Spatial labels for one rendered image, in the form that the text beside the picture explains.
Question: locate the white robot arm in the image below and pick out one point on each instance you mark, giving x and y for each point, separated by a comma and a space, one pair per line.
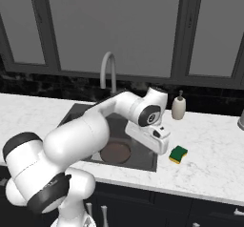
76, 135

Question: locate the grey metal cylinder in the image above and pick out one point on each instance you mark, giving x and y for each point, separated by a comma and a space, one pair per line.
241, 121

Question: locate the grey curved tap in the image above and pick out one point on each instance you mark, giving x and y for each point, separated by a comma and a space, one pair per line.
106, 62

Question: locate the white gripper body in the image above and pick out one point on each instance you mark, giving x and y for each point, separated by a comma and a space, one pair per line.
144, 138

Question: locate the brown round pan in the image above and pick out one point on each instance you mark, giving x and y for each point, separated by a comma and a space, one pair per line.
116, 153

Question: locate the dark cupboard door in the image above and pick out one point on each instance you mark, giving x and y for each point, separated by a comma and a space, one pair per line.
139, 211

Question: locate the beige soap dispenser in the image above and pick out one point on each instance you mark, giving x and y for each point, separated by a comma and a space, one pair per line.
178, 108

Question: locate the dark framed window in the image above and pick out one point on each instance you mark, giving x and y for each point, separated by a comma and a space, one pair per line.
127, 24

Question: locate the dark drawer front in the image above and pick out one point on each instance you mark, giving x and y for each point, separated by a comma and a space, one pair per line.
216, 210

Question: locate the green and yellow sponge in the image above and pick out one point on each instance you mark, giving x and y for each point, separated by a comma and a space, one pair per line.
178, 154

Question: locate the dark grey sink basin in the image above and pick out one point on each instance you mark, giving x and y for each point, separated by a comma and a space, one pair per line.
143, 160

